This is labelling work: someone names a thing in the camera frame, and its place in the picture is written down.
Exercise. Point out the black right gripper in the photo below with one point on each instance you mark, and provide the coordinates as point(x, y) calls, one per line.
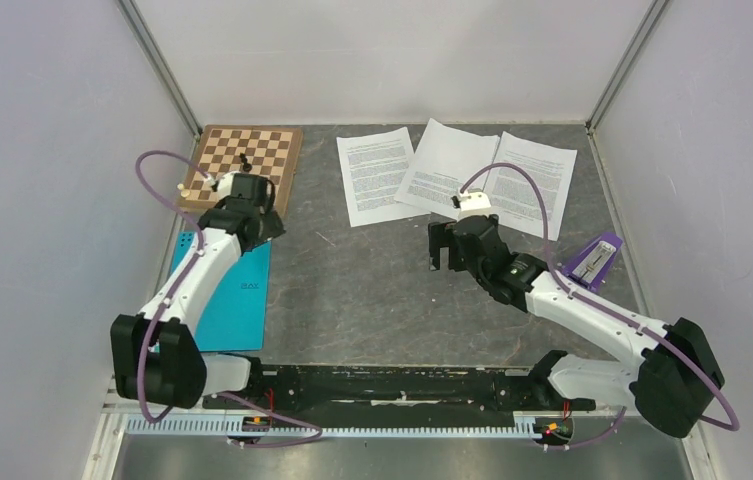
point(442, 236)

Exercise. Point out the white chess pawn left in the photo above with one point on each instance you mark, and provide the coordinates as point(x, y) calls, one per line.
point(183, 191)

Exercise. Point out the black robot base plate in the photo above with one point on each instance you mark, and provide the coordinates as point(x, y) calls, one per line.
point(404, 396)

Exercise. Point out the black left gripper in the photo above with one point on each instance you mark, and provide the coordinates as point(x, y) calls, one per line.
point(270, 224)

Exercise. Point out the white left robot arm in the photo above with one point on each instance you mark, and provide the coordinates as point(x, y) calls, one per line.
point(156, 360)

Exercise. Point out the aluminium frame rail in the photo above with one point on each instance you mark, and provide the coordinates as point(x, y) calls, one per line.
point(108, 436)

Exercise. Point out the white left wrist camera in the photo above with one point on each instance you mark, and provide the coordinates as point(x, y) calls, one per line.
point(223, 185)

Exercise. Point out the black chess pawn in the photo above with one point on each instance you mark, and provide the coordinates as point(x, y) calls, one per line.
point(245, 165)

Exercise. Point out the wooden chessboard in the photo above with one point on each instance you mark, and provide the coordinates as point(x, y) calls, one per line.
point(272, 151)

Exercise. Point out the printed paper sheet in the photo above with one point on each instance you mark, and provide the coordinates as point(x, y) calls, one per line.
point(372, 168)
point(533, 190)
point(444, 159)

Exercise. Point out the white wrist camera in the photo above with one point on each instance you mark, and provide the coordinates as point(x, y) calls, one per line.
point(472, 203)
point(223, 185)

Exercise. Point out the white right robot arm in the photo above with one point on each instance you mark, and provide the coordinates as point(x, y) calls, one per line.
point(666, 372)

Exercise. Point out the blue folder with black inside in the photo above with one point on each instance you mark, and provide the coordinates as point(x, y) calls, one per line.
point(217, 290)

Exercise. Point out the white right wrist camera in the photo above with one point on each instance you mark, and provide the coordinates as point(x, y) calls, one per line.
point(472, 203)

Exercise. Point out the purple metronome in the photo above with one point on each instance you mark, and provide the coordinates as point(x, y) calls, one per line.
point(591, 265)

